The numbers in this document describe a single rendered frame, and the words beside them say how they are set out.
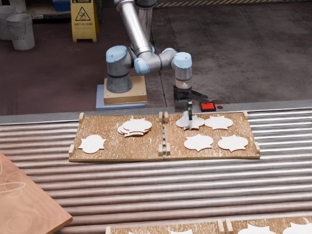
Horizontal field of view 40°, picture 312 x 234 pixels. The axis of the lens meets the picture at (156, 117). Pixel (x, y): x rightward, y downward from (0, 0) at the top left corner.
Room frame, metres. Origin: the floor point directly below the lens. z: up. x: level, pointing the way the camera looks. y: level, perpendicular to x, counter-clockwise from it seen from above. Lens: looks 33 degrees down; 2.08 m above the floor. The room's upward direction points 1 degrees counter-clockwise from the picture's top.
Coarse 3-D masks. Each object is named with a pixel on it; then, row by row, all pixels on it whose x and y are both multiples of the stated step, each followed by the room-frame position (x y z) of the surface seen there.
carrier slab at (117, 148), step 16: (80, 128) 1.70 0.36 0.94; (96, 128) 1.70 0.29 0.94; (112, 128) 1.69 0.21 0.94; (160, 128) 1.68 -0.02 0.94; (80, 144) 1.57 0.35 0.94; (112, 144) 1.56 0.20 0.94; (128, 144) 1.56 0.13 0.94; (144, 144) 1.56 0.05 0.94; (80, 160) 1.46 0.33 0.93; (96, 160) 1.46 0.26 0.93; (112, 160) 1.46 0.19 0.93; (128, 160) 1.46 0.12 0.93; (144, 160) 1.45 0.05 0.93; (160, 160) 1.45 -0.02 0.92
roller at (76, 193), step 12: (228, 180) 1.32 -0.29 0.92; (240, 180) 1.32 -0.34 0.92; (252, 180) 1.32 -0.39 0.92; (264, 180) 1.32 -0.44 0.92; (276, 180) 1.32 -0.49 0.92; (288, 180) 1.32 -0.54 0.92; (300, 180) 1.32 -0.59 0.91; (48, 192) 1.27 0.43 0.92; (60, 192) 1.27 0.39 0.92; (72, 192) 1.27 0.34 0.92; (84, 192) 1.27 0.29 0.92; (96, 192) 1.27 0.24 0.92; (108, 192) 1.27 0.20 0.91; (120, 192) 1.27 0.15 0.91; (132, 192) 1.27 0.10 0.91; (144, 192) 1.27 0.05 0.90; (156, 192) 1.28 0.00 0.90
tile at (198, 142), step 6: (186, 138) 1.59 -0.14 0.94; (192, 138) 1.58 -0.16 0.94; (198, 138) 1.58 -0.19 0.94; (204, 138) 1.58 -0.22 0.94; (210, 138) 1.58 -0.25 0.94; (186, 144) 1.54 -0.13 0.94; (192, 144) 1.54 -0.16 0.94; (198, 144) 1.54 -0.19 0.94; (204, 144) 1.53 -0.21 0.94; (210, 144) 1.54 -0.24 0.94; (198, 150) 1.49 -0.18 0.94
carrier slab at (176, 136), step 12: (168, 120) 1.75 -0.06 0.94; (240, 120) 1.74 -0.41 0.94; (168, 132) 1.65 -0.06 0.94; (180, 132) 1.65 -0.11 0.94; (192, 132) 1.64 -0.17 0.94; (204, 132) 1.64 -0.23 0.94; (216, 132) 1.64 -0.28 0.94; (228, 132) 1.64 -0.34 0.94; (240, 132) 1.64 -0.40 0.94; (252, 132) 1.63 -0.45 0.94; (180, 144) 1.55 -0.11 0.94; (216, 144) 1.54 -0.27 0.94; (252, 144) 1.54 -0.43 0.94; (168, 156) 1.46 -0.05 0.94; (180, 156) 1.46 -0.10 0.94; (192, 156) 1.46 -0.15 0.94; (204, 156) 1.46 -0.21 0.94; (216, 156) 1.46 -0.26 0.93; (228, 156) 1.46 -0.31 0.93; (240, 156) 1.46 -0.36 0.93; (252, 156) 1.46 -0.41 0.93
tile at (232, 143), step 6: (222, 138) 1.58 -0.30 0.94; (228, 138) 1.58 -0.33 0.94; (234, 138) 1.58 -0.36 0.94; (240, 138) 1.58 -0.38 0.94; (222, 144) 1.53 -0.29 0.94; (228, 144) 1.53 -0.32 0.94; (234, 144) 1.53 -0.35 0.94; (240, 144) 1.53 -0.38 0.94; (246, 144) 1.53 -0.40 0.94; (234, 150) 1.49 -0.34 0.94
